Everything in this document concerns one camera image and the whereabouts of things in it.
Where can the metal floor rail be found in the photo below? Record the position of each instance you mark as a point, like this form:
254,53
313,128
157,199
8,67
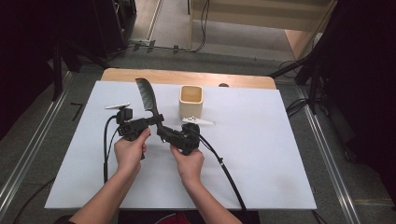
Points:
327,155
154,21
31,146

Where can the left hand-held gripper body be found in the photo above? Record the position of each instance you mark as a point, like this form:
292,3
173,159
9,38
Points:
132,126

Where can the small dark round knob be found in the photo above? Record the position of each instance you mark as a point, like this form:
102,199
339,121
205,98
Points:
223,85

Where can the person's left hand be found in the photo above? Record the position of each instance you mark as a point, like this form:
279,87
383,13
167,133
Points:
130,155

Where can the person's right hand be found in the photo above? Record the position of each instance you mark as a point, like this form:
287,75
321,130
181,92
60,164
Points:
190,166

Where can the person's red garment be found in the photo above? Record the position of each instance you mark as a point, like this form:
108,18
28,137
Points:
174,219

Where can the person's dark clothing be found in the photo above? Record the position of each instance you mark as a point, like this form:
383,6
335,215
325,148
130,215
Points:
249,217

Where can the dark curtain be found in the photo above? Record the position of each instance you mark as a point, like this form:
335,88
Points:
28,46
364,77

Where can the black metal stand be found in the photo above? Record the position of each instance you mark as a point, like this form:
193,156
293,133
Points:
313,93
57,77

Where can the white table board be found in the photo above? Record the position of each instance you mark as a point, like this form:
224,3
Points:
264,140

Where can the light wooden furniture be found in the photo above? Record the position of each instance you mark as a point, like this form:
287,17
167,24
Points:
249,15

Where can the beige square holder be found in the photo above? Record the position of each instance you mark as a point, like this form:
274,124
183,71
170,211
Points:
190,110

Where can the black cabinet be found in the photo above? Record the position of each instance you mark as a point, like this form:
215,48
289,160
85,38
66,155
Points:
109,25

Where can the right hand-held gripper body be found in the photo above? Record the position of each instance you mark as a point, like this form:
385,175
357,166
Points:
186,138

